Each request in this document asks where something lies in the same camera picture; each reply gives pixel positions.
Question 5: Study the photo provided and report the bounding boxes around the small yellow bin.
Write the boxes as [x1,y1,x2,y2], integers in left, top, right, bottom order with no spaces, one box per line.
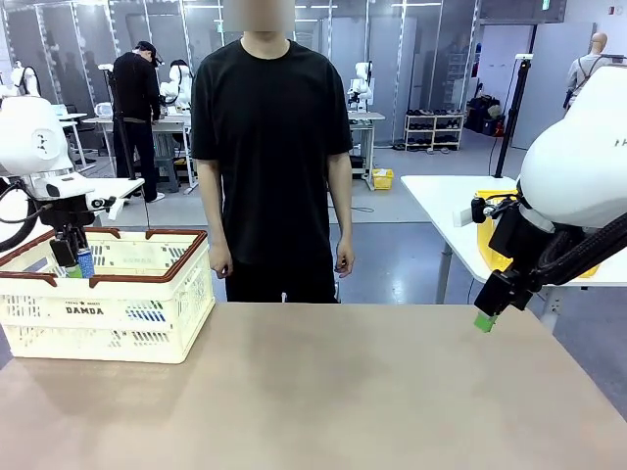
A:
[371,167,395,192]

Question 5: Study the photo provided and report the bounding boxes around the white background work table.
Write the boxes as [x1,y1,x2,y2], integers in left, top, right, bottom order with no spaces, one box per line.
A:
[81,114,198,195]

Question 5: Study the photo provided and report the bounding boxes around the white shoe rack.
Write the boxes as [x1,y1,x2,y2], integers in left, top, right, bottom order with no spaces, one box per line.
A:
[403,109,466,153]

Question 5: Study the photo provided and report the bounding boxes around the yellow plastic basket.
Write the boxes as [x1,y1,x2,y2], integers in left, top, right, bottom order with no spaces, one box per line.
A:
[475,189,604,279]

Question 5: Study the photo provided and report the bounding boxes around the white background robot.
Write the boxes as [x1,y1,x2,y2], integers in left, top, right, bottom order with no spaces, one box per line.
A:
[9,60,43,100]
[346,61,375,114]
[158,59,194,107]

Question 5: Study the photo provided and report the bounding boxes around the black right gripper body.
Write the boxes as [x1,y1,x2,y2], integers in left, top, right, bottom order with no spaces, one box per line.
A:
[474,201,534,317]

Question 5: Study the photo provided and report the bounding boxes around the person's left hand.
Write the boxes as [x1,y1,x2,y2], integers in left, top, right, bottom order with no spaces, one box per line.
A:
[333,239,357,278]

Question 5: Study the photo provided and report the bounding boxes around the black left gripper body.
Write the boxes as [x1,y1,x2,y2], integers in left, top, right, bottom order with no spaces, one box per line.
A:
[40,197,97,249]

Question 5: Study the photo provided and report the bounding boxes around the white background desk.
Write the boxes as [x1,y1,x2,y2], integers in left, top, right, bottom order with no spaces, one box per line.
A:
[52,111,97,173]

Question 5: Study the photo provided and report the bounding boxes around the black tripod stand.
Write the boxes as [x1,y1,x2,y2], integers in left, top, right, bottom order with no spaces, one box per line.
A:
[99,63,139,182]

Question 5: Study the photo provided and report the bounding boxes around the white shopping basket brown handles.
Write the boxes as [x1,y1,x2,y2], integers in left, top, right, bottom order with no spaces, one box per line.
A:
[0,226,217,365]

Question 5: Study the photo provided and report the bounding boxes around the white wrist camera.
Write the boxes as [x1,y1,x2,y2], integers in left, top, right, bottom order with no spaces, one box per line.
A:
[452,194,492,229]
[44,177,125,222]

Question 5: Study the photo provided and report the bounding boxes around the person's right hand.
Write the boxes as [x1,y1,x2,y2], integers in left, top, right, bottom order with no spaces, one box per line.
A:
[209,242,235,280]

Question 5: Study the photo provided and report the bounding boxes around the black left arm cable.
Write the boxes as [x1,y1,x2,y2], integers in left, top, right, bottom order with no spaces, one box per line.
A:
[0,177,53,243]

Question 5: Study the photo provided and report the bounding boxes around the tripod with white box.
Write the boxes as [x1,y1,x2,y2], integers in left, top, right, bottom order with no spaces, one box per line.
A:
[493,53,535,179]

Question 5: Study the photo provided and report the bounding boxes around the blue drink can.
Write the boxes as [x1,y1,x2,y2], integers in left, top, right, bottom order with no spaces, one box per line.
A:
[77,246,95,281]

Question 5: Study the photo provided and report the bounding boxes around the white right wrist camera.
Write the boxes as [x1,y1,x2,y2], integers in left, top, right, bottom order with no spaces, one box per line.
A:
[452,194,492,229]

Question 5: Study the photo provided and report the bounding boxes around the black bags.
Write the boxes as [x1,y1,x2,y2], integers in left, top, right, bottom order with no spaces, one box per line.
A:
[464,94,506,138]

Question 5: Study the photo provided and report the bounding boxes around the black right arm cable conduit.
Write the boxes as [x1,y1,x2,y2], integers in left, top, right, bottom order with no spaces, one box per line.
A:
[533,210,627,288]

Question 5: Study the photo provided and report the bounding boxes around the person in black t-shirt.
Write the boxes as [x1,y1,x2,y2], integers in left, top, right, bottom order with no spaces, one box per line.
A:
[190,0,355,305]

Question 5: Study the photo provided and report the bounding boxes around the person's left forearm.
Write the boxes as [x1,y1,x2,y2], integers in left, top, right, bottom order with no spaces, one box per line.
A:
[328,195,354,244]

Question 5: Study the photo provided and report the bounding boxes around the person's right forearm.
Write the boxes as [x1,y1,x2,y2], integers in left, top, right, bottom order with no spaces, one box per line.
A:
[198,195,229,247]

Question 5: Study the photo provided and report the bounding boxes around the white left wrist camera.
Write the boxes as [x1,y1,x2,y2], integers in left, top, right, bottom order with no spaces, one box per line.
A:
[44,177,125,222]

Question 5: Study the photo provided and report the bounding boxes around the background person black clothes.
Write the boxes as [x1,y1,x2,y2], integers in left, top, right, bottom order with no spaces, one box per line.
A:
[112,40,167,204]

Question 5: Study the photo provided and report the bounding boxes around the grey stool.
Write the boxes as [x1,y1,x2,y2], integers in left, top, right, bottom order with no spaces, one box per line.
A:
[155,155,180,194]

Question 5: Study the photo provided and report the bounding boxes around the white table with yellow basket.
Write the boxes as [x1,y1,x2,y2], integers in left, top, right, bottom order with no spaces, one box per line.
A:
[400,173,627,335]

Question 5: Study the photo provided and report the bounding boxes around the white robot table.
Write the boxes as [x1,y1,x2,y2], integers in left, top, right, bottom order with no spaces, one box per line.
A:
[348,111,387,179]

